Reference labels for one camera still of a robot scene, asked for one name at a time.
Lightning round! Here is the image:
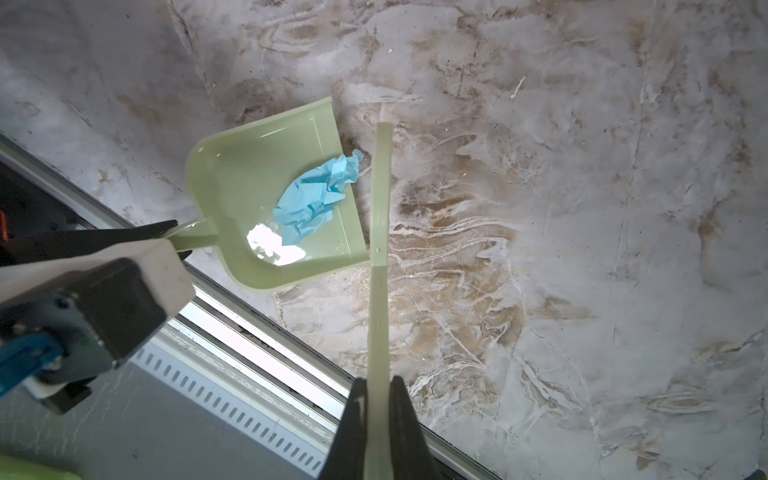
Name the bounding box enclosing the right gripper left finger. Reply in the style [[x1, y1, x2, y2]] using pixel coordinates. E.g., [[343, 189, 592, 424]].
[[318, 378, 368, 480]]

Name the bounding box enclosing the green hand brush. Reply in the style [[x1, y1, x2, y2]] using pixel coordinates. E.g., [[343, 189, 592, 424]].
[[363, 106, 394, 479]]

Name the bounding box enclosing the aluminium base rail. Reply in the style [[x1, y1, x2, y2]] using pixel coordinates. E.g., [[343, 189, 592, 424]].
[[0, 133, 502, 480]]

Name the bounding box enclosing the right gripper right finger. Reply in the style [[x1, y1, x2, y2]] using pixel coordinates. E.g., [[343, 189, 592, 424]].
[[388, 376, 441, 480]]

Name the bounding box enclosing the green dustpan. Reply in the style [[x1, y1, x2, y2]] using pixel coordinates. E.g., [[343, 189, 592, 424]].
[[165, 97, 369, 291]]

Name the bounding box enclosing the light blue scrap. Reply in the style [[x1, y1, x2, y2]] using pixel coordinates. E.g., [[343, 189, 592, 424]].
[[273, 149, 364, 246]]

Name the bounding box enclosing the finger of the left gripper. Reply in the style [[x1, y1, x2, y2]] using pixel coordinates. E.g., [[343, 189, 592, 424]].
[[1, 220, 179, 267]]

